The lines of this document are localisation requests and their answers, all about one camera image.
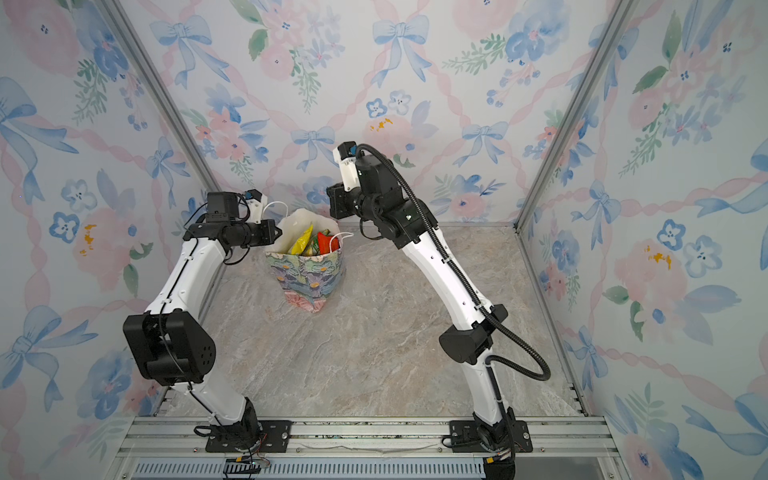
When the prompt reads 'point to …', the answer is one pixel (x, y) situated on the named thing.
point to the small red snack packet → (324, 243)
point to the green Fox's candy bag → (313, 248)
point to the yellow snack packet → (302, 241)
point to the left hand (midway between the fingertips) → (281, 227)
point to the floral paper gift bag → (306, 280)
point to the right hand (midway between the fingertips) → (327, 188)
